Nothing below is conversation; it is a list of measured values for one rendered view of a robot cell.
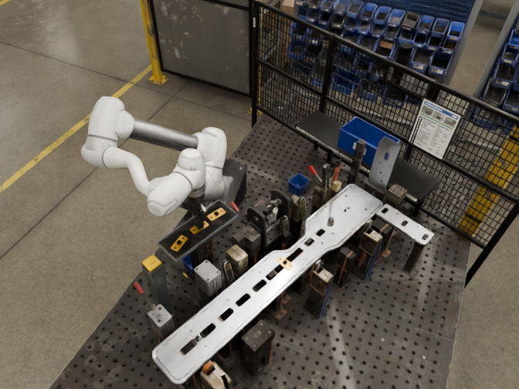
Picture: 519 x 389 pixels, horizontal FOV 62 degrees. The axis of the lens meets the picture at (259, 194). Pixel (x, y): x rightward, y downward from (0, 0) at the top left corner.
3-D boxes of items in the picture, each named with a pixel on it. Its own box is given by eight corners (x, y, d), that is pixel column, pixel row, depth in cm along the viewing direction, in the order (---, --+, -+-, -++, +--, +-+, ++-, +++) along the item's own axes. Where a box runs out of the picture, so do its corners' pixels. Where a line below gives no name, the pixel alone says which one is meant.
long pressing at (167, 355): (181, 394, 164) (181, 392, 163) (147, 352, 174) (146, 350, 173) (385, 204, 232) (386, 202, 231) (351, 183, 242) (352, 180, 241)
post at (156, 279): (164, 323, 214) (150, 275, 181) (155, 313, 217) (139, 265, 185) (176, 313, 217) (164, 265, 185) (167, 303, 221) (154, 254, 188)
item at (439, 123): (442, 161, 233) (463, 115, 210) (405, 142, 243) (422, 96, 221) (444, 160, 234) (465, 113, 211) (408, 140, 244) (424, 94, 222)
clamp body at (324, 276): (317, 323, 216) (327, 288, 190) (299, 307, 221) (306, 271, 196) (329, 312, 220) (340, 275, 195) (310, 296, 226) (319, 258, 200)
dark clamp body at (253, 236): (251, 289, 228) (252, 247, 200) (234, 274, 234) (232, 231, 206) (266, 277, 233) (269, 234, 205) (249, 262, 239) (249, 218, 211)
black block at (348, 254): (342, 295, 227) (352, 264, 205) (326, 282, 232) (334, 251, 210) (351, 285, 231) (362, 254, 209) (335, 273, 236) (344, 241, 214)
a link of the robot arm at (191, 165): (190, 168, 179) (171, 188, 171) (186, 140, 168) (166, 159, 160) (212, 177, 176) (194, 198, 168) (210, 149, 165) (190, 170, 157)
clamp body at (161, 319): (169, 366, 199) (157, 332, 173) (154, 349, 205) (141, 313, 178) (185, 352, 204) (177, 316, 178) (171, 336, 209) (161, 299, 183)
